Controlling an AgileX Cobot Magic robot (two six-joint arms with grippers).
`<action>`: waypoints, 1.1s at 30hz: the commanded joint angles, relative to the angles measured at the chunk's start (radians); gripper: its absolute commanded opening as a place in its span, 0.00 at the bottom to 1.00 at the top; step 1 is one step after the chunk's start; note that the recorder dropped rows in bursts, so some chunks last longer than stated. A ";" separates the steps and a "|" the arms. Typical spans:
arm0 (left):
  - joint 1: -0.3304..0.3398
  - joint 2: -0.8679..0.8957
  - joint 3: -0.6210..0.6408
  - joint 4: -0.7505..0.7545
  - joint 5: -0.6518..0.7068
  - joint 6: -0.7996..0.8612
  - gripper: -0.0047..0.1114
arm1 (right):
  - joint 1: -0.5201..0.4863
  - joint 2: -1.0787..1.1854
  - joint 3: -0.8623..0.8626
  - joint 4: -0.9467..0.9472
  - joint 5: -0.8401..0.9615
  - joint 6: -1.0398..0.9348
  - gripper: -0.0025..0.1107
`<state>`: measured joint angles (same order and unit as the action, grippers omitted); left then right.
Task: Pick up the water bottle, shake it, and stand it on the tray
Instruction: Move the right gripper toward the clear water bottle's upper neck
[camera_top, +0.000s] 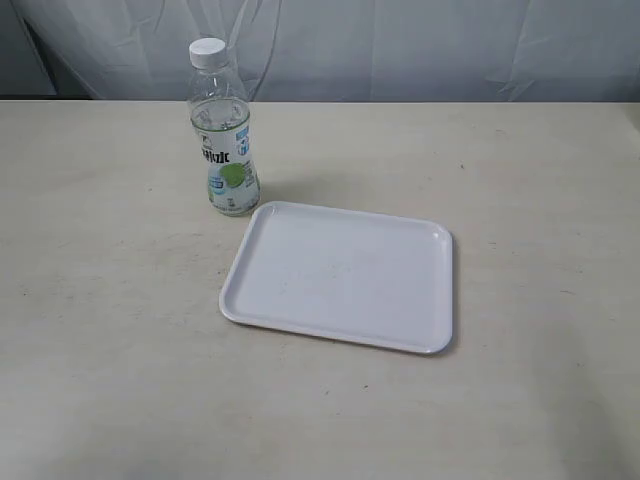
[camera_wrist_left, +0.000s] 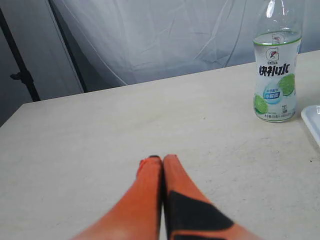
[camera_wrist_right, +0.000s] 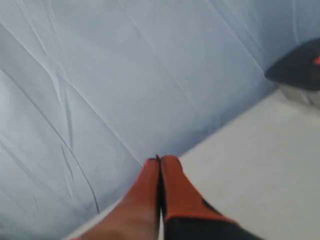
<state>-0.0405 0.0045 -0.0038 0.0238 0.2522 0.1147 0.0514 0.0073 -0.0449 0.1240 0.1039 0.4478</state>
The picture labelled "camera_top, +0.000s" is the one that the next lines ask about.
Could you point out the clear plastic drink bottle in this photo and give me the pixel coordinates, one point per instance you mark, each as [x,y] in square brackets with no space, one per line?
[220,116]

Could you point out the white rectangular plastic tray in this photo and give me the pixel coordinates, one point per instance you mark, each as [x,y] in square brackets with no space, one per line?
[352,276]

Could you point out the white backdrop curtain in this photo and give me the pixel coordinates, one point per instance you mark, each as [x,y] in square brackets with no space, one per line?
[327,51]

